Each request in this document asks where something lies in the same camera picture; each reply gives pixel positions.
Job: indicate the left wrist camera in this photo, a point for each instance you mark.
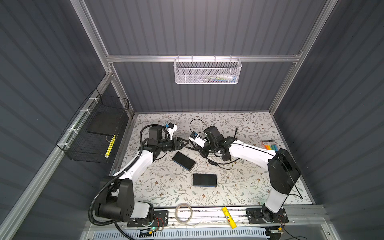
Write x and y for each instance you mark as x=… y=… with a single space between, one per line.
x=162 y=133

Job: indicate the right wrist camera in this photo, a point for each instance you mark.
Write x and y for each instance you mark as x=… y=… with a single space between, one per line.
x=212 y=133

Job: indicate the yellow marker in black basket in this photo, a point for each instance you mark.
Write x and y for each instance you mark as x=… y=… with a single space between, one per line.
x=110 y=147

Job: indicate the white wire mesh basket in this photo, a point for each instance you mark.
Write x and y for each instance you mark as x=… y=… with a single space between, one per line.
x=207 y=72

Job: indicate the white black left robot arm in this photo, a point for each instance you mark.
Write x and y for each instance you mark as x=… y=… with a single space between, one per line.
x=116 y=202

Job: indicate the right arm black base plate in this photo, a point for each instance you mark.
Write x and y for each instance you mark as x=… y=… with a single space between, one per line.
x=263 y=215

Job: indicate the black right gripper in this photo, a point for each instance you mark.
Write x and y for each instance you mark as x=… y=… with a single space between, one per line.
x=204 y=154

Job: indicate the yellow glue stick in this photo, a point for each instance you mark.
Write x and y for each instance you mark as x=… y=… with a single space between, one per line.
x=229 y=217

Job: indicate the black wire mesh basket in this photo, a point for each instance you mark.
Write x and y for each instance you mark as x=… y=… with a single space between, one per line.
x=87 y=137

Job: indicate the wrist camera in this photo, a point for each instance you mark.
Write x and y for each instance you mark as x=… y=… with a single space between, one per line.
x=212 y=133
x=162 y=133

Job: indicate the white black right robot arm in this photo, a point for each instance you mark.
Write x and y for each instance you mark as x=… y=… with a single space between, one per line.
x=282 y=169

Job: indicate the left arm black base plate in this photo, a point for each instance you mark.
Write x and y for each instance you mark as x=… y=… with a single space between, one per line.
x=157 y=218

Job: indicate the coloured marker pack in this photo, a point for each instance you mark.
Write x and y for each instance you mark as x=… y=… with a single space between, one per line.
x=270 y=145

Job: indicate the black network switch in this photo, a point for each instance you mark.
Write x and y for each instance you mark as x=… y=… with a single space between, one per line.
x=205 y=180
x=184 y=161

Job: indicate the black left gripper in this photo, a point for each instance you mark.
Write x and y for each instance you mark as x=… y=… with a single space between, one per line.
x=178 y=147

